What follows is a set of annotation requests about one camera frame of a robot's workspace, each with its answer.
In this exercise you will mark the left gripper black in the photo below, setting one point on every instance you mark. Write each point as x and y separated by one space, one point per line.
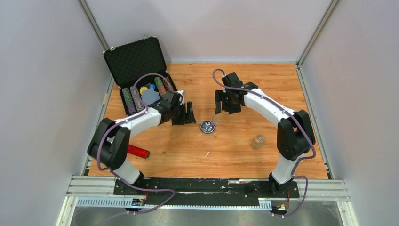
190 118

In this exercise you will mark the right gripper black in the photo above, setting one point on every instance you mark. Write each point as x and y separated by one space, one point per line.
220 96

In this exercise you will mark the clear pill bottle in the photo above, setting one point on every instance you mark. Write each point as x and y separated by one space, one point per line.
258 141

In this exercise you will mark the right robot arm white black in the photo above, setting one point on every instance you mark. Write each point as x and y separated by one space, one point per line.
295 136

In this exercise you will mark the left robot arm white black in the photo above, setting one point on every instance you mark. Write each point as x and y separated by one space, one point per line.
109 144

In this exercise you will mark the blue playing card deck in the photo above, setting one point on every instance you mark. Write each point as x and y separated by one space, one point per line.
150 96

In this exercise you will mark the orange black chip stack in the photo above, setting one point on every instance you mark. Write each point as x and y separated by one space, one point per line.
167 84

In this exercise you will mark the pink green chip stack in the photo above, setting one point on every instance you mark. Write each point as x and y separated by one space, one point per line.
160 86

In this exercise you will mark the purple chip stack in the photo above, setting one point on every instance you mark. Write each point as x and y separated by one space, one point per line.
136 98

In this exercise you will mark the yellow dealer button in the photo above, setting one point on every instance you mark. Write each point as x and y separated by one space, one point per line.
142 90

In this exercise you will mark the red glitter tube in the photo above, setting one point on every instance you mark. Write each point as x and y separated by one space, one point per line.
139 152

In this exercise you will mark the black poker chip case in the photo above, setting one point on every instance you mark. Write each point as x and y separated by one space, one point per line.
127 63

